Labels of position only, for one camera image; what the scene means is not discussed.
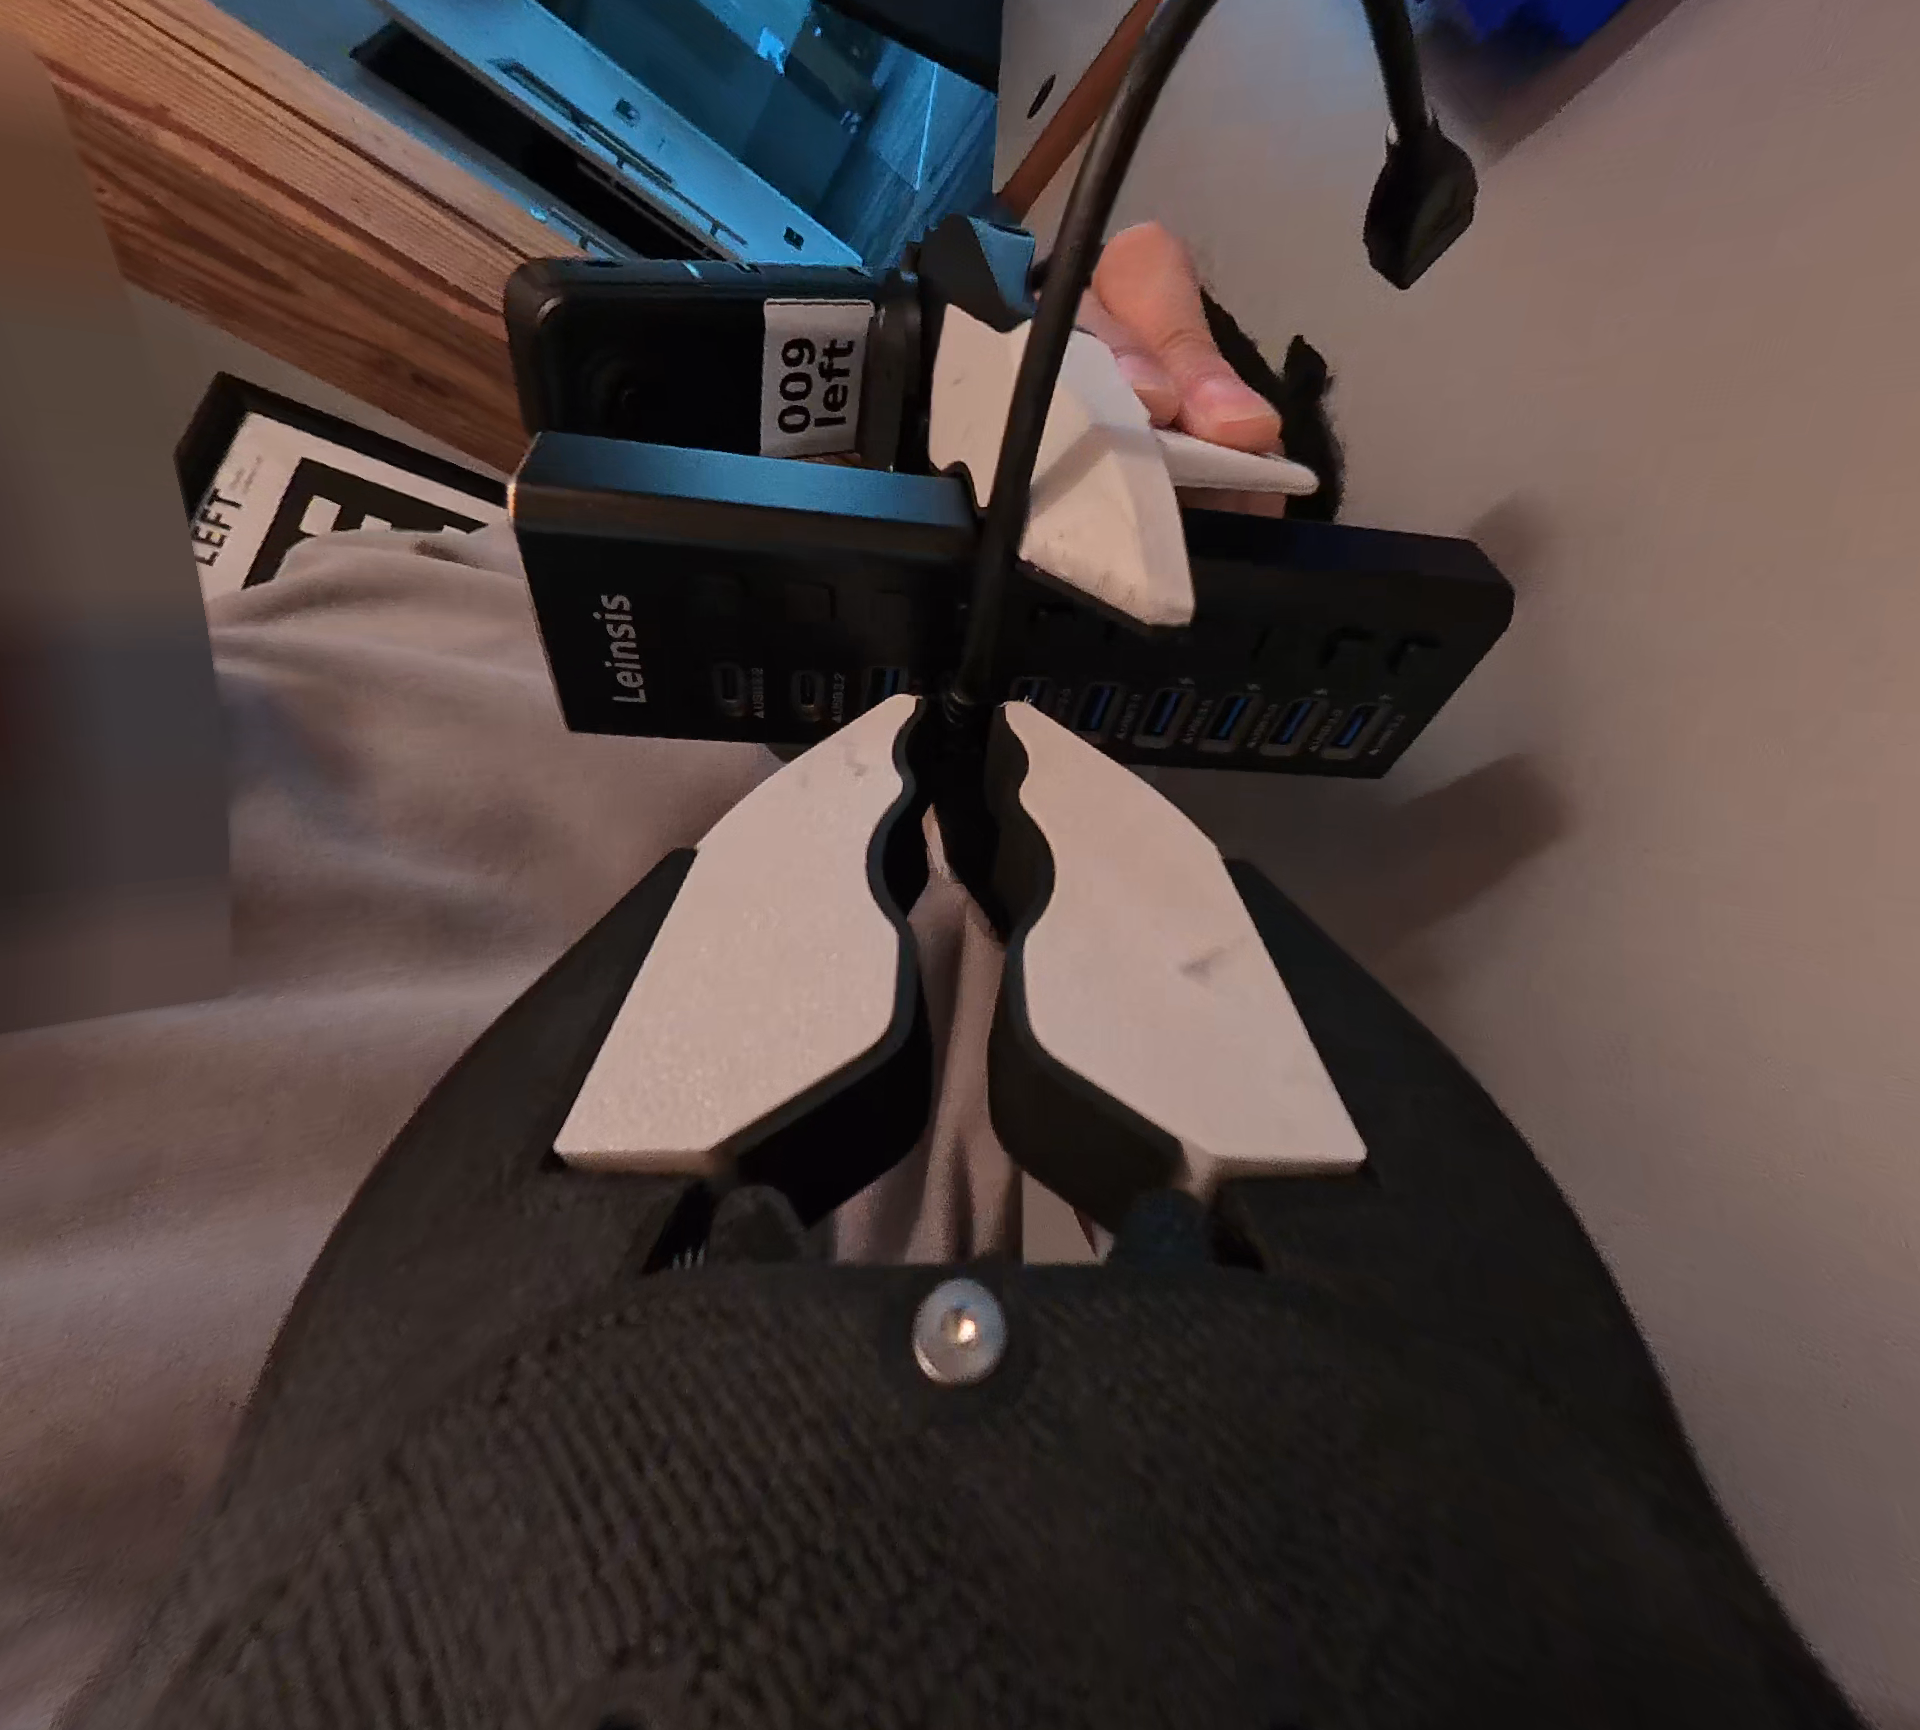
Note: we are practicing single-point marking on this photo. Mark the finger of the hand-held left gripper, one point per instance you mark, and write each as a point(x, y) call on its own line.
point(1110, 514)

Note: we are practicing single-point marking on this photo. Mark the matte black USB hub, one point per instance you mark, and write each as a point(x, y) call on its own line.
point(674, 560)

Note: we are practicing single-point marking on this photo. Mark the person's left forearm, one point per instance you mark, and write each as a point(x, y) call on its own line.
point(452, 784)

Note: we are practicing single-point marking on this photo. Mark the grey desk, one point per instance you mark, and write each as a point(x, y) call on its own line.
point(1651, 711)

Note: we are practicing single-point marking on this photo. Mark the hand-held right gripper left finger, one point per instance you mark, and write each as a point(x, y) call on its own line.
point(752, 979)

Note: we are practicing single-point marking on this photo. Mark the wooden beam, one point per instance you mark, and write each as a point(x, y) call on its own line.
point(300, 185)

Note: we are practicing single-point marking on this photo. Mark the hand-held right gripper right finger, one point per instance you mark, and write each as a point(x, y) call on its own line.
point(1184, 1010)

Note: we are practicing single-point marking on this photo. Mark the person's left hand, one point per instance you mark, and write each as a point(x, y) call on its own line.
point(1170, 320)

